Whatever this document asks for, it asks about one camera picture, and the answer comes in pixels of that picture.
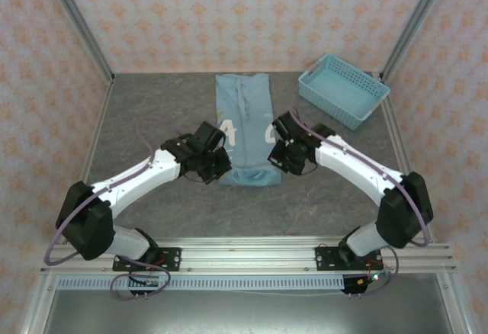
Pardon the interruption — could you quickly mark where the light blue printed t-shirt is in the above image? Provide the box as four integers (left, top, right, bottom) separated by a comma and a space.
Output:
215, 72, 284, 188

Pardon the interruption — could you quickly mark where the aluminium table side rail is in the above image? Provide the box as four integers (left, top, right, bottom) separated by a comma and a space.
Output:
59, 78, 115, 244
380, 78, 435, 244

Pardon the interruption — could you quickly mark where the small circuit board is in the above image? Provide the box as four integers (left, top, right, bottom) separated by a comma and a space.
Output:
358, 271, 392, 286
127, 275, 162, 288

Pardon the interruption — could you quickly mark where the aluminium frame post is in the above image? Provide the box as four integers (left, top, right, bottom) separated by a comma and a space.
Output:
380, 0, 455, 84
40, 0, 116, 84

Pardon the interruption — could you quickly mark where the slotted grey cable duct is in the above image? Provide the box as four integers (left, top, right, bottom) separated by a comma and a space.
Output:
56, 275, 346, 292

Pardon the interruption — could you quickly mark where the aluminium mounting rail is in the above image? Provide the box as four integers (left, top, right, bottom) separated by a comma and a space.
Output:
40, 236, 458, 275

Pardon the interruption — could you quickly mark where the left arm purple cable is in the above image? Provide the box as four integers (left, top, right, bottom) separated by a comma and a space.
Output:
44, 118, 172, 300

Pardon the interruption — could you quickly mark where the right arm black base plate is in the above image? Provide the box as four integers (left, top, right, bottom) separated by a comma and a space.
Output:
315, 244, 384, 272

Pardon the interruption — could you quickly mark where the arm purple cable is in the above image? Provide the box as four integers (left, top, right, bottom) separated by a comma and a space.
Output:
287, 104, 435, 299
44, 118, 172, 300

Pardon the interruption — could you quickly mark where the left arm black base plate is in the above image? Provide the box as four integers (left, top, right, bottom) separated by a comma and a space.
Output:
112, 247, 182, 272

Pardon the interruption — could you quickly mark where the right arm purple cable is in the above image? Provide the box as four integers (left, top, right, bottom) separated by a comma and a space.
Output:
287, 104, 435, 299

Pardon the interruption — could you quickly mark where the light blue plastic basket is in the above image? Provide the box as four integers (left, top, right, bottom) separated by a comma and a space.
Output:
297, 53, 392, 131

